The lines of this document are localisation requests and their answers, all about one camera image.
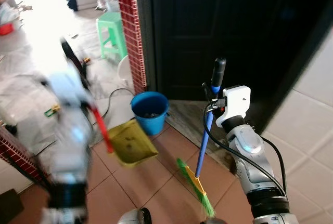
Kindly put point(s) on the white round object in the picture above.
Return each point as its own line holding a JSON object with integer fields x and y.
{"x": 125, "y": 70}

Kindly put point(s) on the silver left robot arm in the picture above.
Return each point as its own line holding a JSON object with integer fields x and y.
{"x": 70, "y": 146}

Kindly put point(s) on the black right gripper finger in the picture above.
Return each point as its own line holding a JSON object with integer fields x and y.
{"x": 206, "y": 91}

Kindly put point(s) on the yellow toy block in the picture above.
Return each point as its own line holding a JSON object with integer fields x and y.
{"x": 87, "y": 60}

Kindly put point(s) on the red plastic basin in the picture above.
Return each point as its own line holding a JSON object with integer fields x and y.
{"x": 5, "y": 28}

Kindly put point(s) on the blue plastic bucket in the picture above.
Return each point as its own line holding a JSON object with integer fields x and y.
{"x": 150, "y": 115}

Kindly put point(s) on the blue pole green bristle broom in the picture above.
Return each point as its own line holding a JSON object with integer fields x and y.
{"x": 207, "y": 135}

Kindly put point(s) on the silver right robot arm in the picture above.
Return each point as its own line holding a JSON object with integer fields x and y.
{"x": 250, "y": 148}

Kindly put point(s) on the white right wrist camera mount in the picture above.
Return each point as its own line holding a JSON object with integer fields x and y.
{"x": 237, "y": 99}

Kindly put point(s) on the green plastic stool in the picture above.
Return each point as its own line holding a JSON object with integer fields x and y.
{"x": 112, "y": 26}

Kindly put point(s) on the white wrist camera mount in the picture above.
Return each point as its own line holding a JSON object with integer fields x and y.
{"x": 67, "y": 86}
{"x": 237, "y": 99}

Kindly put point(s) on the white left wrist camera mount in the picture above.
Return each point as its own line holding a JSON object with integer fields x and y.
{"x": 67, "y": 86}

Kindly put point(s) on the small green toy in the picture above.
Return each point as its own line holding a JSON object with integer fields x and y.
{"x": 52, "y": 110}

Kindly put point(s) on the grey robot leg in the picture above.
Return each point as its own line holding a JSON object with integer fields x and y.
{"x": 134, "y": 217}

